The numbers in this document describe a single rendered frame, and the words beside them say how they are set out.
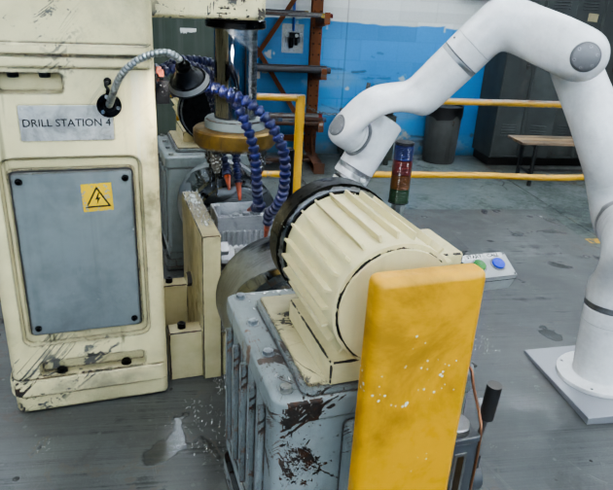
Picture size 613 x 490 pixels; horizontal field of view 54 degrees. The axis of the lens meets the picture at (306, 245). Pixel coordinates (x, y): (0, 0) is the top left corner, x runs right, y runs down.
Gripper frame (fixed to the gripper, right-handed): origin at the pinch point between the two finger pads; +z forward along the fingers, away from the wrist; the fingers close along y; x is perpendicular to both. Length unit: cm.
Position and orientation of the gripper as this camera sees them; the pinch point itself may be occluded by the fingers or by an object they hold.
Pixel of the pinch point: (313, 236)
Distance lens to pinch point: 140.0
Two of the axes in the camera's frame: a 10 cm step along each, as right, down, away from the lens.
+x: -8.0, -3.9, -4.6
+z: -5.2, 8.4, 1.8
